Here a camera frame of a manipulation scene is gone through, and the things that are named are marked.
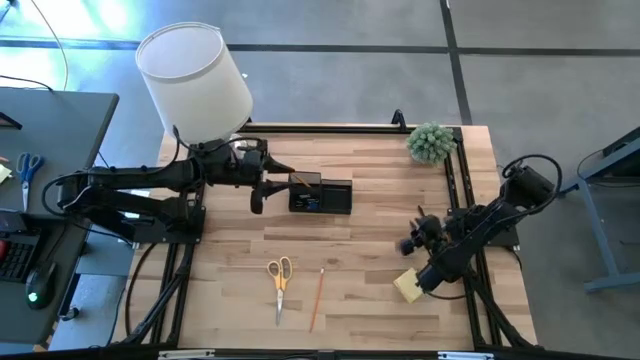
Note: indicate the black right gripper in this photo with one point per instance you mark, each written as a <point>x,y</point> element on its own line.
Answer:
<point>430,235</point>

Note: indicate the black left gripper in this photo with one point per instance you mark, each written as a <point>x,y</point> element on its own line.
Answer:
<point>240,167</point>

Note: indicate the orange wooden pencil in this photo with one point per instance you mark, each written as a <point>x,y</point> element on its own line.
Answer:
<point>316,300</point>
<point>301,180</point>

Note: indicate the black pen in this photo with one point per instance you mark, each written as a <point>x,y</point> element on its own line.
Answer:
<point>421,211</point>

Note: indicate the blue eraser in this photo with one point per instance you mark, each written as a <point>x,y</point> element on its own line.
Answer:
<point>314,204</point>

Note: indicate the black mesh desk organizer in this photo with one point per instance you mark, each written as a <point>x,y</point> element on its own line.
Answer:
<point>335,197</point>

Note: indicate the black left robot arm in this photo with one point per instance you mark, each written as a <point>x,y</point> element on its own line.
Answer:
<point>140,175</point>

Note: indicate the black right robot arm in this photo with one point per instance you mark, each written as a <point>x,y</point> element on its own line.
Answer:
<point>470,235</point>

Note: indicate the yellow sticky note pad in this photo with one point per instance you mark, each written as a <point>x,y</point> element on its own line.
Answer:
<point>406,286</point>

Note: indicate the green artificial plant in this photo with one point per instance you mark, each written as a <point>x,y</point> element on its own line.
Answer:
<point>431,144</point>

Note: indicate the white shade table lamp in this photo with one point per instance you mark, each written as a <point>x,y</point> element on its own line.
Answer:
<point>195,85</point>

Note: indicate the blue-grey side table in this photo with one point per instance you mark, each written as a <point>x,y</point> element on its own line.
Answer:
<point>595,174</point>

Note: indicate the dark grey desk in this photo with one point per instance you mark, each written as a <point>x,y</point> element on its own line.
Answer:
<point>60,130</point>

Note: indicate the black caster foot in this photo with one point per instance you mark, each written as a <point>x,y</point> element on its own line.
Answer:
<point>70,314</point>

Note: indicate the black computer mouse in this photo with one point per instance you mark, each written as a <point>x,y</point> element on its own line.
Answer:
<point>42,280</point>

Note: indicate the thin black desk object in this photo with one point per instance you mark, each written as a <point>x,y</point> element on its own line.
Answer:
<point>11,121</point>

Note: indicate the small yellow note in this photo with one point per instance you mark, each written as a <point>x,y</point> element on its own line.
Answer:
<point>4,173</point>

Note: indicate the black keyboard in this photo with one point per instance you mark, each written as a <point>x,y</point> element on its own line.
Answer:
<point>15,260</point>

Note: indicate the black frame side rail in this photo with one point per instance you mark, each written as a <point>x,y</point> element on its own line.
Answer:
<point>463,150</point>
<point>186,280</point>
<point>449,167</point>
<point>191,151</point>

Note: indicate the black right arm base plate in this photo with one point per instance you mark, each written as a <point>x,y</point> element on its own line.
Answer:
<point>505,240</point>

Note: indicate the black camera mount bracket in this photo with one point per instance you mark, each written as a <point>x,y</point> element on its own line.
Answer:
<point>398,122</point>

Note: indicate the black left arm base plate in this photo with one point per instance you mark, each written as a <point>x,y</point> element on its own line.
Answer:
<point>170,236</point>

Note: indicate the white edge bracket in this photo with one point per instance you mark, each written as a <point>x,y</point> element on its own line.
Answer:
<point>465,356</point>
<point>185,354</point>

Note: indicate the black table edge rail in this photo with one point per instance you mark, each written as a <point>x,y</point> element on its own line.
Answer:
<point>275,356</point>

